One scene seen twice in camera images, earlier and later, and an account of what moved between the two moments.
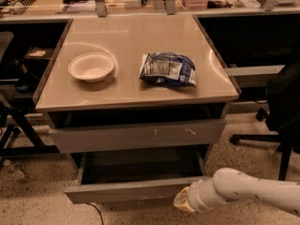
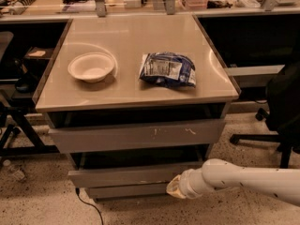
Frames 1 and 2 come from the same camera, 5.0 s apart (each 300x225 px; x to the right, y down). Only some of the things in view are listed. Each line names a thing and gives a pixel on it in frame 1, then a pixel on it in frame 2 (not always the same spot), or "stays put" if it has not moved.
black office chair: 282,114 stays put
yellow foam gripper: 193,196 → 187,183
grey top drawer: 138,136 stays put
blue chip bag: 168,69 stays put
